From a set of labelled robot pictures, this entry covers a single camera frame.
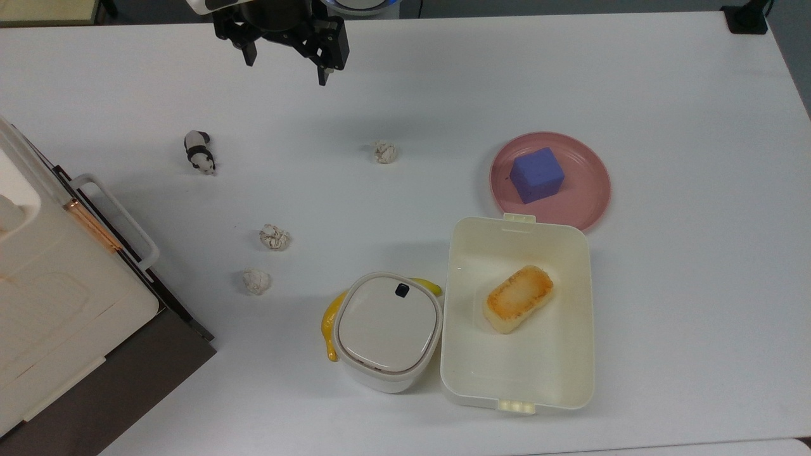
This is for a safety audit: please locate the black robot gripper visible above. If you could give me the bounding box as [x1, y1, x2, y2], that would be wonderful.
[212, 0, 350, 87]

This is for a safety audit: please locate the robot base with blue ring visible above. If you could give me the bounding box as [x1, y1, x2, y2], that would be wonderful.
[322, 0, 401, 17]

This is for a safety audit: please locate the yellowish side table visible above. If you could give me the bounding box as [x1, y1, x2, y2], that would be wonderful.
[0, 0, 118, 27]

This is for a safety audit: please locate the small panda toy figure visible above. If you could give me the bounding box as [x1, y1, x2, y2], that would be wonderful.
[184, 130, 217, 176]

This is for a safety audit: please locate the toasted bread piece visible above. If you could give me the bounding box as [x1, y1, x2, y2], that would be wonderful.
[483, 265, 555, 334]

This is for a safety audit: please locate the white drawer handle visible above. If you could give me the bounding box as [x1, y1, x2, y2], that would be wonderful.
[68, 173, 160, 272]

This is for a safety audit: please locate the dark drawer front panel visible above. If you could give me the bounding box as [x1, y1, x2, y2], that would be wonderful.
[53, 165, 215, 341]

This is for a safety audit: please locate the cream plastic lunch box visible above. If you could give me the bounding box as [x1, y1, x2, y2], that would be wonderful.
[440, 213, 596, 415]

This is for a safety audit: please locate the pink round plate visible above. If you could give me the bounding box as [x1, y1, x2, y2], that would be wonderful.
[489, 131, 612, 232]

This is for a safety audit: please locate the dark brown base board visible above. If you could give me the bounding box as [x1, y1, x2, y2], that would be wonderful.
[0, 308, 217, 456]

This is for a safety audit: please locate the white desktop bin with lid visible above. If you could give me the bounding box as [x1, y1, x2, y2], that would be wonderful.
[333, 272, 444, 394]

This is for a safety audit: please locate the purple foam cube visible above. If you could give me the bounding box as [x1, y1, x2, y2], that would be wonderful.
[509, 147, 565, 205]

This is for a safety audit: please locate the yellow banana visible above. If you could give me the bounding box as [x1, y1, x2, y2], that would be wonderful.
[321, 277, 443, 363]

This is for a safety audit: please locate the white microwave oven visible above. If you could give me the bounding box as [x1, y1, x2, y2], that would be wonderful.
[0, 116, 160, 439]

